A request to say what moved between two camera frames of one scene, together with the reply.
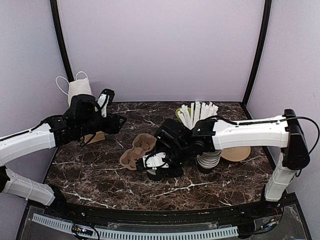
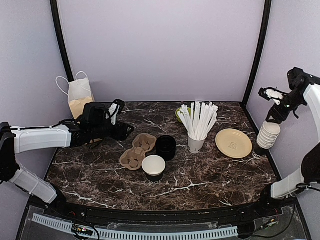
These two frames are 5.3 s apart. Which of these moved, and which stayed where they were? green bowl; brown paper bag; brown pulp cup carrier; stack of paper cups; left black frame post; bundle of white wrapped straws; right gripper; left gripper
Moved: right gripper; left gripper; stack of paper cups
Stayed: brown paper bag; brown pulp cup carrier; bundle of white wrapped straws; green bowl; left black frame post
